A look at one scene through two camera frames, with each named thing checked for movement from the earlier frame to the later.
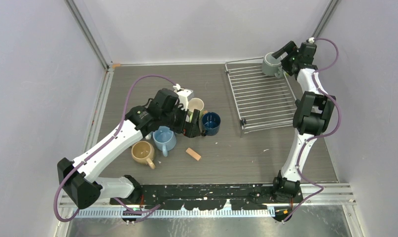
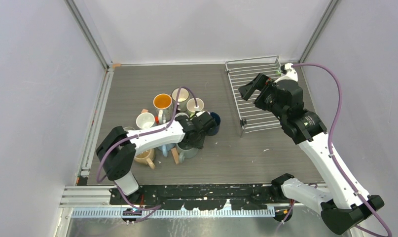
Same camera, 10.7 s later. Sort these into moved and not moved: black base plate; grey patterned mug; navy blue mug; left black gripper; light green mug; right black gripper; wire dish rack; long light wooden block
Moved: left black gripper; grey patterned mug; long light wooden block; right black gripper
Not moved: black base plate; navy blue mug; light green mug; wire dish rack
